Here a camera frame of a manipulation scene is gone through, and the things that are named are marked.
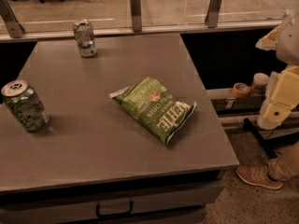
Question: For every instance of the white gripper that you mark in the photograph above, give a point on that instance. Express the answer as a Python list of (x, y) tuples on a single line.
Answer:
[(290, 39)]

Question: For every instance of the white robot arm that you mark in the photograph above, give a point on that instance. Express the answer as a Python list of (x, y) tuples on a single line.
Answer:
[(284, 39)]

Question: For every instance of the green jalapeno kettle chip bag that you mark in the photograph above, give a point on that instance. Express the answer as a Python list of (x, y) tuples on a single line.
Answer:
[(151, 104)]

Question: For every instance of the paper coffee cup with lid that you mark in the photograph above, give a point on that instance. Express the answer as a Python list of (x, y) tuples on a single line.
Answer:
[(259, 82)]

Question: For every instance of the orange tape roll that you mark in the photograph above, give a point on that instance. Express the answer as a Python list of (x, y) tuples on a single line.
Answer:
[(241, 90)]

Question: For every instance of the black stand leg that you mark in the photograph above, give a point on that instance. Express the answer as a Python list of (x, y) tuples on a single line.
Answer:
[(249, 126)]

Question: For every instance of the tan trouser leg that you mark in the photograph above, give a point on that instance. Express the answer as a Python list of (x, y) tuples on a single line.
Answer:
[(286, 165)]

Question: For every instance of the brown sneaker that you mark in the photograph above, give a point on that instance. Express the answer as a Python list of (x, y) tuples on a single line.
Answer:
[(257, 176)]

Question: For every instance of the grey table drawer cabinet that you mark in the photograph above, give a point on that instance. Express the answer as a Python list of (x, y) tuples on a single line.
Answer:
[(176, 204)]

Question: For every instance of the white green soda can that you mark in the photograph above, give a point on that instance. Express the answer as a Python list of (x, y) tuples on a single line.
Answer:
[(83, 33)]

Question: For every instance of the right metal railing post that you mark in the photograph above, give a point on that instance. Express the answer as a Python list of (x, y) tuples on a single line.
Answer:
[(213, 12)]

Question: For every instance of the metal railing post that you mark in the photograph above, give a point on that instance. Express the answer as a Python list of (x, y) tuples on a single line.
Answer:
[(213, 12), (136, 17), (14, 28)]

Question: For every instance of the middle metal railing post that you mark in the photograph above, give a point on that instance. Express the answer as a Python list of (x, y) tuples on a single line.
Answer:
[(136, 17)]

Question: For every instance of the black drawer handle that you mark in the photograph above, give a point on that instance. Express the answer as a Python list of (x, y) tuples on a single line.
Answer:
[(114, 209)]

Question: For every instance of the left metal railing post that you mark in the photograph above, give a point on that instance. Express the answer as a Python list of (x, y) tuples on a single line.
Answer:
[(14, 28)]

